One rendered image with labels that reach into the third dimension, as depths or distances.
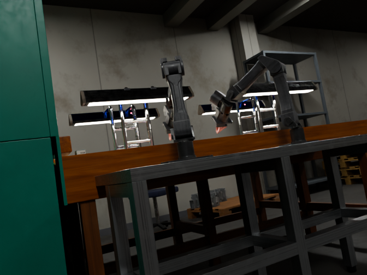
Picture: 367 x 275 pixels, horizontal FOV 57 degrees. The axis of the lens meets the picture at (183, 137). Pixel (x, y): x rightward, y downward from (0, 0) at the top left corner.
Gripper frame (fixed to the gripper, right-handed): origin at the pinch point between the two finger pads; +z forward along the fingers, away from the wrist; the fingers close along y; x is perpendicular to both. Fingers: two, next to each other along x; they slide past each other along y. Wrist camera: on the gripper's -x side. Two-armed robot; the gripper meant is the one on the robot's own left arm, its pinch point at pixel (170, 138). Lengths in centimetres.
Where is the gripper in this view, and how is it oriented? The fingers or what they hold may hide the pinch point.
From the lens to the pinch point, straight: 175.8
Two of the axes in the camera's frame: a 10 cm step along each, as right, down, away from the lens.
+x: 3.8, 6.4, -6.6
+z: -2.1, 7.6, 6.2
